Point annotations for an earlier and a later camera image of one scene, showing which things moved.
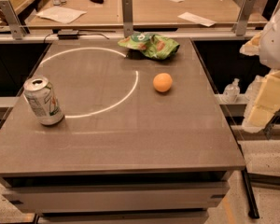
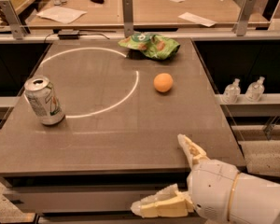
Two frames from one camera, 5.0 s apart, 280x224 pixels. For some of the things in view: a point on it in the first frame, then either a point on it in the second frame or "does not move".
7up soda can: [43, 101] does not move
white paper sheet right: [191, 17] does not move
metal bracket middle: [128, 17] does not move
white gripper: [276, 42] → [212, 187]
